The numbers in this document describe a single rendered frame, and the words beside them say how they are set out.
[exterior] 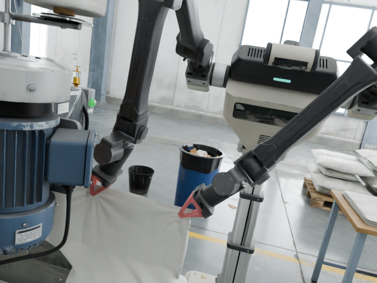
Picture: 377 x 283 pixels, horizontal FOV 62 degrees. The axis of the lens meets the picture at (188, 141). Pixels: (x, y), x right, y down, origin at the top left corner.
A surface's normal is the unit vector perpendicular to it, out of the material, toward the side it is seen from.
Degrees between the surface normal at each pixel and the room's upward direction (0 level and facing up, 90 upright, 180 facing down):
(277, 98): 40
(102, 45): 90
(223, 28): 90
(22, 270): 90
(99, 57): 90
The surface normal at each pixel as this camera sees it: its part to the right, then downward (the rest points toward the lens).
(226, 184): -0.36, -0.10
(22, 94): 0.54, 0.29
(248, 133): -0.25, 0.77
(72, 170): 0.22, 0.26
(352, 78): -0.61, 0.13
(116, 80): -0.19, 0.20
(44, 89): 0.78, 0.28
